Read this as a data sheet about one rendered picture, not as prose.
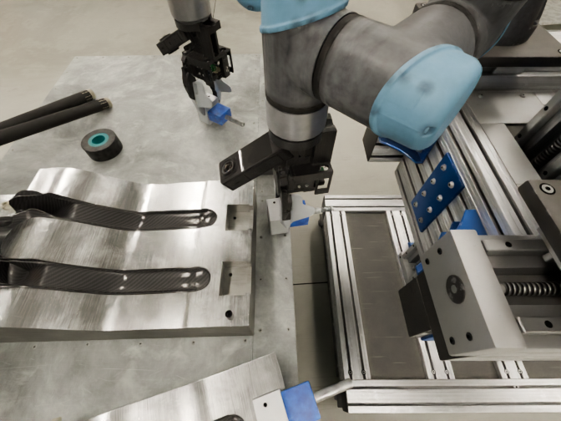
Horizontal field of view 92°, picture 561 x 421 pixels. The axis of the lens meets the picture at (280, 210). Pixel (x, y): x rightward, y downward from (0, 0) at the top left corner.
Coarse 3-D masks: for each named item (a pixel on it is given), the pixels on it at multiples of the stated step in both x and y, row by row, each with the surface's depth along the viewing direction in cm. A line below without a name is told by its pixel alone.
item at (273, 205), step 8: (272, 200) 52; (304, 200) 53; (272, 208) 51; (320, 208) 54; (328, 208) 54; (272, 216) 50; (272, 224) 50; (280, 224) 51; (296, 224) 53; (304, 224) 53; (272, 232) 53; (280, 232) 54
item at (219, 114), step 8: (208, 96) 70; (216, 104) 70; (208, 112) 68; (216, 112) 68; (224, 112) 68; (200, 120) 72; (208, 120) 70; (216, 120) 69; (224, 120) 69; (232, 120) 68
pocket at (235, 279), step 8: (224, 264) 44; (232, 264) 44; (240, 264) 44; (248, 264) 43; (224, 272) 44; (232, 272) 44; (240, 272) 44; (248, 272) 43; (224, 280) 44; (232, 280) 44; (240, 280) 44; (248, 280) 43; (224, 288) 43; (232, 288) 43; (240, 288) 43; (248, 288) 42
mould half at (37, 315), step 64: (64, 192) 45; (128, 192) 50; (192, 192) 50; (64, 256) 40; (128, 256) 44; (192, 256) 43; (0, 320) 34; (64, 320) 37; (128, 320) 39; (192, 320) 38
